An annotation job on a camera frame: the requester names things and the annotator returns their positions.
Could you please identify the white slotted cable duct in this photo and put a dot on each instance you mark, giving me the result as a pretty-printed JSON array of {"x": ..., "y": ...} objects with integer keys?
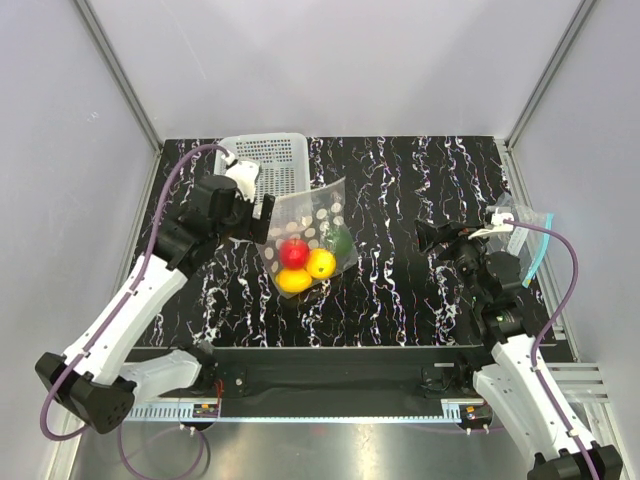
[{"x": 292, "y": 410}]

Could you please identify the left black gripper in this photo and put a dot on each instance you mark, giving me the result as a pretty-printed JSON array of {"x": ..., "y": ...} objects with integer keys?
[{"x": 255, "y": 230}]

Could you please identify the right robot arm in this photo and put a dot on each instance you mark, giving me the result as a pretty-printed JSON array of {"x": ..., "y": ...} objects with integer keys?
[{"x": 513, "y": 377}]

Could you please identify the spare clear zip bags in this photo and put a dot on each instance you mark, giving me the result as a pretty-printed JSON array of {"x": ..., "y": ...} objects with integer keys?
[{"x": 529, "y": 246}]

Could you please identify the clear dotted zip bag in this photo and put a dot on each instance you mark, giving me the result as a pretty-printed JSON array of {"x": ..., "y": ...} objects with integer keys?
[{"x": 308, "y": 216}]

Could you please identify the green lime fruit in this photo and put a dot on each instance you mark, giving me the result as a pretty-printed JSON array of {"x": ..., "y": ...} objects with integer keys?
[{"x": 338, "y": 241}]

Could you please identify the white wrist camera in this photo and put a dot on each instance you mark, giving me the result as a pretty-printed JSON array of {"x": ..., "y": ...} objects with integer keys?
[
  {"x": 245, "y": 173},
  {"x": 501, "y": 222}
]

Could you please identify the yellow orange fruit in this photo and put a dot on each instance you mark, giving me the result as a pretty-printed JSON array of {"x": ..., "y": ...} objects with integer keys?
[{"x": 321, "y": 264}]

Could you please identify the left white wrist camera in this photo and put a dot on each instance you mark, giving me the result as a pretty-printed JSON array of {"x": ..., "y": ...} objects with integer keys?
[{"x": 245, "y": 173}]

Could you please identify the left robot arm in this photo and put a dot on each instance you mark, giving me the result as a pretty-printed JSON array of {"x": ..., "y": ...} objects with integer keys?
[{"x": 91, "y": 379}]

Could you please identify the right aluminium frame post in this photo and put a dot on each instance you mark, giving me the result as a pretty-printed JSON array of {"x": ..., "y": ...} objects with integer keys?
[{"x": 567, "y": 40}]

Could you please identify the white perforated plastic basket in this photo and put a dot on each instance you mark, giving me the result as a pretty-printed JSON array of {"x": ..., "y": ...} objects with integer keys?
[{"x": 284, "y": 167}]

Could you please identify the aluminium frame post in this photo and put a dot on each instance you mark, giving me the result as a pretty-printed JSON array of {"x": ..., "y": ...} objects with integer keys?
[
  {"x": 110, "y": 58},
  {"x": 567, "y": 40}
]

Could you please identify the left aluminium frame post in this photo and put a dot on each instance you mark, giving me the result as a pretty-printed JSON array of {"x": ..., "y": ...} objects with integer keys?
[{"x": 110, "y": 58}]

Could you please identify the red apple fruit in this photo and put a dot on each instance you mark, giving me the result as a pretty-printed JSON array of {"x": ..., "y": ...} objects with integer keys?
[{"x": 294, "y": 254}]

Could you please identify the yellow lemon fruit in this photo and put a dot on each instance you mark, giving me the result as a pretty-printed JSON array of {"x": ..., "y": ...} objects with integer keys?
[{"x": 293, "y": 281}]

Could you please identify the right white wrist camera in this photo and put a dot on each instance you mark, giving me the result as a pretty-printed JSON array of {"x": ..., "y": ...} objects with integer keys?
[{"x": 501, "y": 222}]

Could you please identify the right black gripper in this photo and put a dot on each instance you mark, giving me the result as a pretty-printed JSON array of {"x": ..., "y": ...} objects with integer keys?
[{"x": 461, "y": 239}]

